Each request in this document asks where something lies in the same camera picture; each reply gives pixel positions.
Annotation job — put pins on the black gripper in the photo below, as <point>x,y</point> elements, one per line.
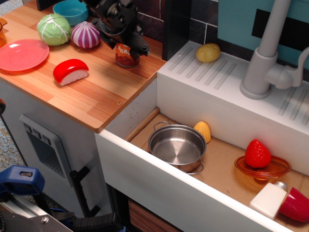
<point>117,22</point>

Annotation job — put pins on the orange beans can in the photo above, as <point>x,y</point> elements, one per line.
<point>123,57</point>

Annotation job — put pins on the stainless steel pot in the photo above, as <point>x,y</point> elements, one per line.
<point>178,145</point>

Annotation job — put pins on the purple striped toy onion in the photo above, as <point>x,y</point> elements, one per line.
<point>85,35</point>

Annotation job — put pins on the teal plastic bowl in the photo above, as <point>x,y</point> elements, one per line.
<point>73,10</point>

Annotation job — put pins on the red white toy sushi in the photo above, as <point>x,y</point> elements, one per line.
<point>70,71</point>

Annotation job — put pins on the green toy cabbage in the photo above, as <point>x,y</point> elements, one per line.
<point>54,29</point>

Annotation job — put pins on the yellow toy potato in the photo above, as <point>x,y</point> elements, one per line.
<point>208,52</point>

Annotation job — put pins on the pink plastic plate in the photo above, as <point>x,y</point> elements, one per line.
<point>23,54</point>

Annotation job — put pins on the yellow toy corn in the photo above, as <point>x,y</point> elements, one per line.
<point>204,130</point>

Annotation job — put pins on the orange transparent cup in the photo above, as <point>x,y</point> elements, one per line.
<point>3,40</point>

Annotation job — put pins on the grey toy faucet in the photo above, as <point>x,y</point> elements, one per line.
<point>263,70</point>

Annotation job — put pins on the red toy strawberry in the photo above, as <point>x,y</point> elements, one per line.
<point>257,155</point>

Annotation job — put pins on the wooden drawer front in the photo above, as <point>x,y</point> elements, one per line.
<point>147,221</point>

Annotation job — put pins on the orange transparent dish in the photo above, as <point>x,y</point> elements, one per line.
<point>275,169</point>

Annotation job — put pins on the white salt shaker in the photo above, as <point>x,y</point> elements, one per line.
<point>268,201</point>

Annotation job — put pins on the red plastic cup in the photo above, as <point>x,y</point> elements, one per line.
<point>295,206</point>

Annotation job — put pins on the black oven door handle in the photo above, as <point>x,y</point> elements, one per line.
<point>76,178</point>

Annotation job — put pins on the aluminium frame plate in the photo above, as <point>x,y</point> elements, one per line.
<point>18,214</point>

